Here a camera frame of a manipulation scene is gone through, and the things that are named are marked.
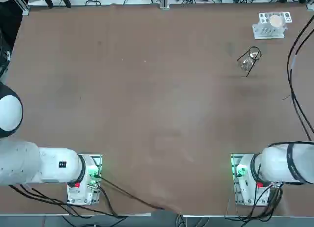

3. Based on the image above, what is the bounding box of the black cable at right base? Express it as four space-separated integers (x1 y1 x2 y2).
225 182 283 223

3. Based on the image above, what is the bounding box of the white test tube rack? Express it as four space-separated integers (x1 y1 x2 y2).
252 12 293 40

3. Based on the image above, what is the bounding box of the aluminium corner profile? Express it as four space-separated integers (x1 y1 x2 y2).
7 0 30 16

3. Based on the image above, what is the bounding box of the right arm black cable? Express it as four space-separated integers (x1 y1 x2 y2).
286 14 314 141

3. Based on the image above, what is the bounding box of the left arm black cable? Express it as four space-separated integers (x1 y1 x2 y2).
8 184 128 218

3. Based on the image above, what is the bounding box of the black cable across table edge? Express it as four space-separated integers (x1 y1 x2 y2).
98 175 165 210

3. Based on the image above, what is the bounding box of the black metal tripod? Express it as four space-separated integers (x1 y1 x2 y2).
237 46 262 78

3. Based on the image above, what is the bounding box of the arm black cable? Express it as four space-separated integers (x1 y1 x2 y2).
286 14 314 141
8 184 128 218

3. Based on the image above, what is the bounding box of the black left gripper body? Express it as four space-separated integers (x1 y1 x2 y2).
0 51 12 77

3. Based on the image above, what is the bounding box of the clear glass alcohol lamp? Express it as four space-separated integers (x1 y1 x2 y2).
237 52 258 72

